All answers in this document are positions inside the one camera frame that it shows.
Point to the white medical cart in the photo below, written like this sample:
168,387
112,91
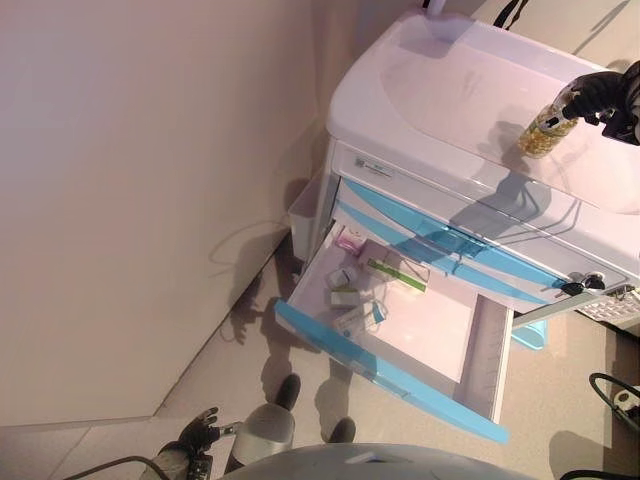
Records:
450,100

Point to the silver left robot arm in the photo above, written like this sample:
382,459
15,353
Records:
175,462

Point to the yellow pill medicine bottle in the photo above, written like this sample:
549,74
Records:
542,135

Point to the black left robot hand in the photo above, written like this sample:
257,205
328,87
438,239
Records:
197,435

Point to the shallow blue-front cart drawer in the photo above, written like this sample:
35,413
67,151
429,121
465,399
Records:
390,202
500,282

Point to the black right robot foot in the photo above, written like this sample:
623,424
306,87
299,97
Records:
342,430

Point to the pink medicine box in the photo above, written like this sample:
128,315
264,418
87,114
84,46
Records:
350,242

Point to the cart label sticker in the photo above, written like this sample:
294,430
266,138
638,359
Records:
372,166

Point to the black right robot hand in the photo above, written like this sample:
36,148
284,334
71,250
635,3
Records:
597,92

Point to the deep blue-front cart drawer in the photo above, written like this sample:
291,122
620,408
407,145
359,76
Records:
350,347

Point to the black cart lock keys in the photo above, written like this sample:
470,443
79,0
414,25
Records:
575,289

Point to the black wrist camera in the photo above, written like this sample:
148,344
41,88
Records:
200,470
620,127

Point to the white side bin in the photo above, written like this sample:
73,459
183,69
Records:
302,220

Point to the long green white box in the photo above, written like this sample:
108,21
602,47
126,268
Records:
400,277

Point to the blue white medicine box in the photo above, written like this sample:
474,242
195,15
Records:
355,322

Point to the black left robot foot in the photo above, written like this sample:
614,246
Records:
289,390

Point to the light blue waste bin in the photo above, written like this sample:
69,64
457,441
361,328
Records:
532,337

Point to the green white medicine box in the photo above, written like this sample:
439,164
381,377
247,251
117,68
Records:
345,297

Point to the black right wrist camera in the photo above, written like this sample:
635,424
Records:
620,127

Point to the small white medicine box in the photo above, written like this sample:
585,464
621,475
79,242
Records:
345,276

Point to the white perforated side basket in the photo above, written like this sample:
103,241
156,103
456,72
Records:
610,307

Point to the black robot foot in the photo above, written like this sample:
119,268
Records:
342,430
289,390

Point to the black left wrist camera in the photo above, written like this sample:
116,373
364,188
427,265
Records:
200,470

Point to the white cart pole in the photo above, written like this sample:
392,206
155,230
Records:
435,6

